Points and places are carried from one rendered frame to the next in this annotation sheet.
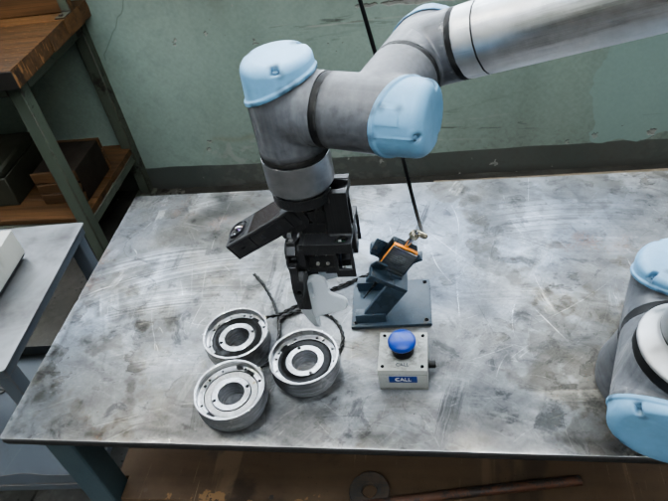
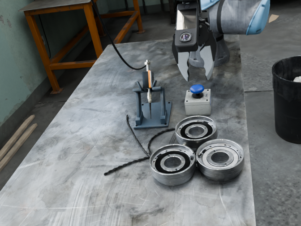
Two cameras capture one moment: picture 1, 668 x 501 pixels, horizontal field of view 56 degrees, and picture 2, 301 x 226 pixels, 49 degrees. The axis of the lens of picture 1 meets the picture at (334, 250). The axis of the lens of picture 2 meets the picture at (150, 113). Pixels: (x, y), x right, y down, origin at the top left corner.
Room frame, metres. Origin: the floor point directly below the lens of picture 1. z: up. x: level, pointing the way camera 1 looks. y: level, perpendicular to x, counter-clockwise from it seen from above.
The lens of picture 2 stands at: (0.68, 0.75, 1.33)
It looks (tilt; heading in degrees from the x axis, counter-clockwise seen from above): 32 degrees down; 273
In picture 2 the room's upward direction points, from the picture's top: 11 degrees counter-clockwise
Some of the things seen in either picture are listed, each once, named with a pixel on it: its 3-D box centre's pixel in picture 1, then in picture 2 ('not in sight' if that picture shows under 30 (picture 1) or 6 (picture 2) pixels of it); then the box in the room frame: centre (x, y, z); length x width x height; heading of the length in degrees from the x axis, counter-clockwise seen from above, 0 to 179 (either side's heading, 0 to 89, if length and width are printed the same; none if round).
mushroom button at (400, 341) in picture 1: (403, 348); (197, 94); (0.58, -0.07, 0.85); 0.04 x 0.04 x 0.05
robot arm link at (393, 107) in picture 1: (384, 105); not in sight; (0.54, -0.07, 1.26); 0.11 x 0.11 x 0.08; 58
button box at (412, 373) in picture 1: (408, 360); (198, 100); (0.57, -0.07, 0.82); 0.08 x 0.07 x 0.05; 76
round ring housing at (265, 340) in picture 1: (238, 340); (173, 165); (0.68, 0.18, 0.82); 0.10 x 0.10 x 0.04
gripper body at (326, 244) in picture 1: (317, 224); (192, 16); (0.58, 0.01, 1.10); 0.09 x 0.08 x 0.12; 76
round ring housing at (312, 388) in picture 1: (305, 364); (196, 133); (0.61, 0.07, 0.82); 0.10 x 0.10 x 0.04
